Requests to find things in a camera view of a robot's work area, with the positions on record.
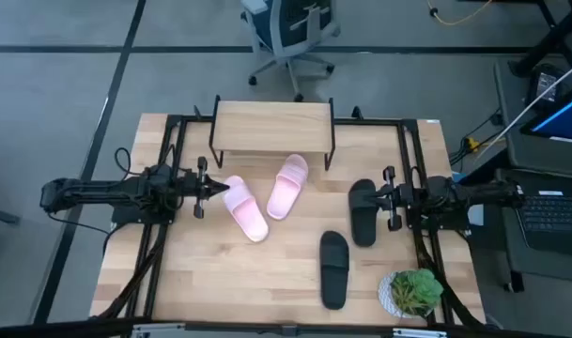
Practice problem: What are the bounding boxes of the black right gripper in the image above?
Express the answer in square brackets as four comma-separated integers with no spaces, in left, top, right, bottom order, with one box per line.
[370,165,414,233]

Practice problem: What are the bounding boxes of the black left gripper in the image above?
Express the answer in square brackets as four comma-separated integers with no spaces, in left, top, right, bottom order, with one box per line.
[183,156,231,221]

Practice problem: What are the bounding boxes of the black rubber slide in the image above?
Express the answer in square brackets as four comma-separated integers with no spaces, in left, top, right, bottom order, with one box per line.
[318,229,351,312]
[348,177,379,249]

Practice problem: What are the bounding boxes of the pink rubber slide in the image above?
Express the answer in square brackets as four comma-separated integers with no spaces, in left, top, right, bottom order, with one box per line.
[222,175,271,244]
[265,153,310,222]

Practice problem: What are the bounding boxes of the pale blue box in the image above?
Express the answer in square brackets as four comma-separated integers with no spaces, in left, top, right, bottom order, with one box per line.
[452,171,485,227]

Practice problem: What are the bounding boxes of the potted green succulent plant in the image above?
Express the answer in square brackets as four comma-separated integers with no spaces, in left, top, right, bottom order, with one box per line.
[377,268,445,320]

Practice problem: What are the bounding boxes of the dark grey equipment cart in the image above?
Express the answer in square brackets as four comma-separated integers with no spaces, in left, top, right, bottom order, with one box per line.
[494,60,572,293]

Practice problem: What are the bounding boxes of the black crossbar with silver brackets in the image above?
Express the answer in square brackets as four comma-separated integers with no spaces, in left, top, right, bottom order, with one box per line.
[0,316,572,338]

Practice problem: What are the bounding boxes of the black laptop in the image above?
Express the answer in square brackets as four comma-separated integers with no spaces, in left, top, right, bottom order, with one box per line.
[513,187,572,258]

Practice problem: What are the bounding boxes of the grey blue office chair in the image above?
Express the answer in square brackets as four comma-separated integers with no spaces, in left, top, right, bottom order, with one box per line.
[240,0,342,103]

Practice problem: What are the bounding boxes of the thin white rod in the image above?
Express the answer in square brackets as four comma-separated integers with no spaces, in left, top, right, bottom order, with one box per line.
[475,55,572,160]

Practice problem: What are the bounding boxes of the monitor with blue screen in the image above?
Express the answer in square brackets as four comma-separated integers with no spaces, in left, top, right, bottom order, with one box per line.
[519,79,572,145]

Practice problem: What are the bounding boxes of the black power brick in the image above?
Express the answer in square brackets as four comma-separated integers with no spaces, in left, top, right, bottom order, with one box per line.
[527,63,567,107]

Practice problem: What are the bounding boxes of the grey stand leg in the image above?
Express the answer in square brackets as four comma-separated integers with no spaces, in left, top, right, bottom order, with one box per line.
[0,204,22,227]

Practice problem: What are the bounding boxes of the black desk leg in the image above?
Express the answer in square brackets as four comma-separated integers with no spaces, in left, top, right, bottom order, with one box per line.
[508,0,572,79]

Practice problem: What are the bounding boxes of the black aluminium rig frame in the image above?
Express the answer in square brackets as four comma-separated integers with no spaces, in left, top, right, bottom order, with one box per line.
[97,106,487,328]

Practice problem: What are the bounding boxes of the wooden shelf black metal frame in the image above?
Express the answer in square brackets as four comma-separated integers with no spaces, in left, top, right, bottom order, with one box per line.
[208,94,337,173]

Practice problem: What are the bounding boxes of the black floor cables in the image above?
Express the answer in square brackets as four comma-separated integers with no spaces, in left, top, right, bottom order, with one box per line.
[448,109,503,166]

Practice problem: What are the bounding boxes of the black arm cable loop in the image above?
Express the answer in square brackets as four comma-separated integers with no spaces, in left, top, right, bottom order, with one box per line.
[114,146,139,178]

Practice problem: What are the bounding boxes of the black cable bundle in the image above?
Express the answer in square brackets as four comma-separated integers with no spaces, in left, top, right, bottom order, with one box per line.
[100,224,168,320]
[415,233,485,326]

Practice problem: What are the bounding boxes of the yellow cable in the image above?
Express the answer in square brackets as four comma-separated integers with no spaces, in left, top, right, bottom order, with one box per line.
[425,0,494,27]

